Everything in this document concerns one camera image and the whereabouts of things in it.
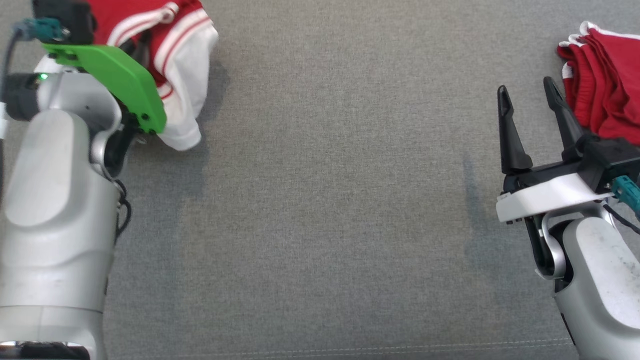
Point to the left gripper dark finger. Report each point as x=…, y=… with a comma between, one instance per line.
x=147, y=45
x=131, y=48

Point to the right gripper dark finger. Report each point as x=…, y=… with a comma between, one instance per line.
x=567, y=125
x=511, y=140

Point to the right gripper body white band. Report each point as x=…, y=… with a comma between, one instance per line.
x=545, y=197

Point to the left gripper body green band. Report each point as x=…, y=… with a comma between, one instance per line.
x=120, y=75

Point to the red Bulls jersey white sleeves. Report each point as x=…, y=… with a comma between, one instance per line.
x=185, y=75

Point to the red shorts white trim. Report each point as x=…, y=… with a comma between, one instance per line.
x=610, y=80

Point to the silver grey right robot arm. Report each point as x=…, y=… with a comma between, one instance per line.
x=600, y=280

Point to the grey fabric sofa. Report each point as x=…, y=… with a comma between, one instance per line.
x=325, y=175

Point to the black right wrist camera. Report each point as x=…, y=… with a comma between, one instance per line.
x=610, y=157

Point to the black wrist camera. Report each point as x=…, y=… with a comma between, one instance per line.
x=610, y=157
x=65, y=17

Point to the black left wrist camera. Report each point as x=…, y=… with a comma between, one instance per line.
x=65, y=17

